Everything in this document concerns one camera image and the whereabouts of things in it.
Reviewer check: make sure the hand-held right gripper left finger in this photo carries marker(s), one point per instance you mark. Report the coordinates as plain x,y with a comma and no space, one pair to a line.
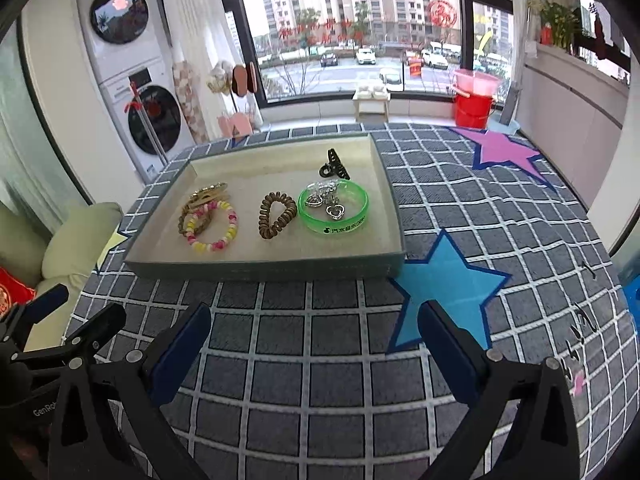
185,345

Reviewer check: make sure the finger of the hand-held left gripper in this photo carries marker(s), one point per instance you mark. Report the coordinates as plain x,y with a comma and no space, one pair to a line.
50,301
102,322

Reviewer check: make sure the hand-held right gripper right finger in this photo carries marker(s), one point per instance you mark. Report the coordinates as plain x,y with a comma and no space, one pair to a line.
445,347

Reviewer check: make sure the grey-green shallow tray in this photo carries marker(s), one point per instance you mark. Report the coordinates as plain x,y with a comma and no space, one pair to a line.
260,256

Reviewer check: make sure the rhinestone star hair clip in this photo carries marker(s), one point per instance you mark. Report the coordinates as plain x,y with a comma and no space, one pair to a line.
207,194

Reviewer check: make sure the red cushion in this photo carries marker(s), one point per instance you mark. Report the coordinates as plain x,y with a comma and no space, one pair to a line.
15,292

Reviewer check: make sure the beige leather cushion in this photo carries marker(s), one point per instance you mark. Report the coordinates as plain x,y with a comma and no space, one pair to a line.
75,240

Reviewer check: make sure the checkered star-print mat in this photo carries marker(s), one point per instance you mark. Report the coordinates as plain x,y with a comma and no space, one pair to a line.
320,360

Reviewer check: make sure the red and silver mop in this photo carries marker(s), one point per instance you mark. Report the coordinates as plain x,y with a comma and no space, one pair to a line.
147,120

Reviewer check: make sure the white washing machine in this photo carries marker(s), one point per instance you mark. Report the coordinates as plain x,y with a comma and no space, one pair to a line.
155,120

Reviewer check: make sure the black hair claw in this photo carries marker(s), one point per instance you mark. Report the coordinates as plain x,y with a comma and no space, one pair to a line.
336,162

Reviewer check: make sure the pink slippers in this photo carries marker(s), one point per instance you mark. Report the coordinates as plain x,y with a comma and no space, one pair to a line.
235,125

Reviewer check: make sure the light blue basin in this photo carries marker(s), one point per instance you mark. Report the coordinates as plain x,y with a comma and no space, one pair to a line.
502,127

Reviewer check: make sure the checkered pattern roll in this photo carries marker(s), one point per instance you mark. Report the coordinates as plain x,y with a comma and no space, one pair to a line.
190,102

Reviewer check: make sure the red bucket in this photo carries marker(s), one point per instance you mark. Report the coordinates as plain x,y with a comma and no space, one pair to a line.
472,110

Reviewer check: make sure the gold slipper rack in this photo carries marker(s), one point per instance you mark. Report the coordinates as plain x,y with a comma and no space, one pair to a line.
235,110

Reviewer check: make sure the small wooden stool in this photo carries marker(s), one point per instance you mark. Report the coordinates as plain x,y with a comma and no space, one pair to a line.
371,106

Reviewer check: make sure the grey dustpan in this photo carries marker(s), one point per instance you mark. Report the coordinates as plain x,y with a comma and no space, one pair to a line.
510,102

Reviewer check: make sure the white low cabinet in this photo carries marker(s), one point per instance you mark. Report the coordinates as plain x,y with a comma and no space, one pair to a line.
570,120

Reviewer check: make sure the pink basin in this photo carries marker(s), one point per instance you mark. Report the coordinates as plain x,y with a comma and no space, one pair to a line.
477,82

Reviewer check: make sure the white shoes pair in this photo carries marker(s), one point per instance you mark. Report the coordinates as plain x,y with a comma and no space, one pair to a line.
371,89

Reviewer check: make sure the white plush slippers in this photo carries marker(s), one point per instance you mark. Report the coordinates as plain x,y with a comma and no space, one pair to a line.
220,77

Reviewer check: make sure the brown slipper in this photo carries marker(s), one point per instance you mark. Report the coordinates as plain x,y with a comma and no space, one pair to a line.
245,79

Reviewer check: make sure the white tumble dryer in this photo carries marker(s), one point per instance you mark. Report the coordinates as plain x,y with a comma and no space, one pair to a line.
120,15

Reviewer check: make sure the white curtain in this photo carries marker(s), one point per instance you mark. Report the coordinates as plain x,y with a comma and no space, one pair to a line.
200,20

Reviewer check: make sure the red round window decal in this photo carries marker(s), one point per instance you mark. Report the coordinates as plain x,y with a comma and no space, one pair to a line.
442,14

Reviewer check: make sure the green potted plant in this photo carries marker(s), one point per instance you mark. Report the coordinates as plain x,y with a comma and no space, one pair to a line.
557,20

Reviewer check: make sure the red hanging ornament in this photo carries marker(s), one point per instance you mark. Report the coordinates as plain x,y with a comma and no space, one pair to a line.
599,30

